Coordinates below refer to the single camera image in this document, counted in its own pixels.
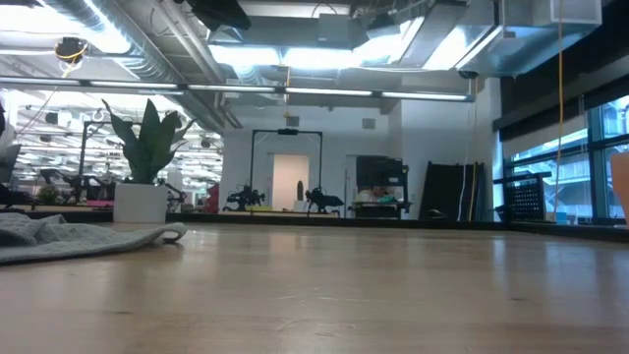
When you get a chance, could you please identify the red chair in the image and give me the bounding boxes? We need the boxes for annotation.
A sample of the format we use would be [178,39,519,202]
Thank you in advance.
[205,182,221,213]

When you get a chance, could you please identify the small green plant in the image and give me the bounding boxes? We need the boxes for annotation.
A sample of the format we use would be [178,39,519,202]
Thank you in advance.
[36,184,61,206]

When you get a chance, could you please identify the black background rig frame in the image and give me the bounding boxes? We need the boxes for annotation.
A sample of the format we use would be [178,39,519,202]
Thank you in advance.
[249,128,324,204]

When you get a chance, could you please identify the black leaning panels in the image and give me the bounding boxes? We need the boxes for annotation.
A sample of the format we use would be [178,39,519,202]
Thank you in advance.
[420,160,486,221]

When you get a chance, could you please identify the long ceiling light tube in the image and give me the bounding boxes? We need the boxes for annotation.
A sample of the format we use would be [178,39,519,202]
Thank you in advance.
[0,76,476,103]

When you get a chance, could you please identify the white plant pot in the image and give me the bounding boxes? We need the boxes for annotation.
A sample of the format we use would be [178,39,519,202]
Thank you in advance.
[112,183,169,225]

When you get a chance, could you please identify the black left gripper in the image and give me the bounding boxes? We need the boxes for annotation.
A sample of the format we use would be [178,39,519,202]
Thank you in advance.
[186,0,252,31]

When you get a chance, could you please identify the black perforated panel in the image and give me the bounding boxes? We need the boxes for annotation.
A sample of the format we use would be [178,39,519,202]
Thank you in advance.
[493,171,554,223]

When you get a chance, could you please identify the green leafy plant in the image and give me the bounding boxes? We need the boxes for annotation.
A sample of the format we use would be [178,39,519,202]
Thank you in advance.
[100,97,198,186]

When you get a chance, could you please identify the grey microfiber towel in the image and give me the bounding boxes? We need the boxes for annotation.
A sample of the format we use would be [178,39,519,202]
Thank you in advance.
[0,211,188,266]

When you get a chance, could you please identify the black equipment cart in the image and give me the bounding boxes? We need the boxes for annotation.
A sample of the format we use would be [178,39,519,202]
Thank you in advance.
[353,155,412,220]

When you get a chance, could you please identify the black window frame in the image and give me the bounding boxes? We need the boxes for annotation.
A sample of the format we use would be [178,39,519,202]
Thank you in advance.
[500,92,629,225]

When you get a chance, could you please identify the yellow hanging cable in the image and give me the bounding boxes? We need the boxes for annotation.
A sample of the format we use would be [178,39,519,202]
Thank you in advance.
[553,0,566,217]

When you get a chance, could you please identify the black ceiling cord reel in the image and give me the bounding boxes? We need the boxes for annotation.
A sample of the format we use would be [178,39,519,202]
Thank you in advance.
[53,36,89,65]

